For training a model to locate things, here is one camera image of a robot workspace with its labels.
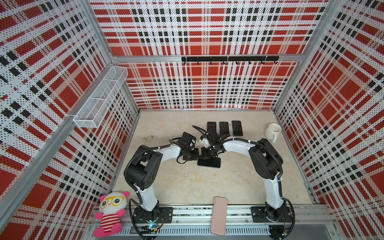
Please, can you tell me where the black phone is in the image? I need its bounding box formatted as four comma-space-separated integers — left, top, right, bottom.
219, 122, 230, 136
207, 122, 217, 136
232, 121, 243, 136
197, 158, 221, 168

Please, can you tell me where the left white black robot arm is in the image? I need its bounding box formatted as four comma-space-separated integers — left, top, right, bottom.
124, 132, 199, 223

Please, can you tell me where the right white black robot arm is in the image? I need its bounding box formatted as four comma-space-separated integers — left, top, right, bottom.
193, 126, 289, 222

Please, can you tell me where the pink phone case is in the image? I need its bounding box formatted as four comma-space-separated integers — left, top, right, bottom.
211, 197, 228, 236

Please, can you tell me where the white ceramic mug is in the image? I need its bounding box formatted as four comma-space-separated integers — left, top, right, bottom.
264, 123, 282, 143

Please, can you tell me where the pink plush toy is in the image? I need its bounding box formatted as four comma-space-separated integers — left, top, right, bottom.
93, 192, 130, 238

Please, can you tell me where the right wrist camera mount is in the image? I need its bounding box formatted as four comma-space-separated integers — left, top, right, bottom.
199, 138, 211, 148

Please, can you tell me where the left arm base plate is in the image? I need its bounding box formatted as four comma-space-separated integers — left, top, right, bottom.
133, 207, 174, 224

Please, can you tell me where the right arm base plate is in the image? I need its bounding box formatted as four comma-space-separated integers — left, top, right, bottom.
251, 205, 293, 224

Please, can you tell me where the black hook rail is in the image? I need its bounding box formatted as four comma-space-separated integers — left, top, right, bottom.
181, 56, 280, 63

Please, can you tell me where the white wire mesh basket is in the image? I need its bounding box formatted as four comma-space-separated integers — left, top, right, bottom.
74, 66, 128, 129

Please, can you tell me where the aluminium front rail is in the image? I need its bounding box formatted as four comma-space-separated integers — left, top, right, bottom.
88, 204, 337, 238

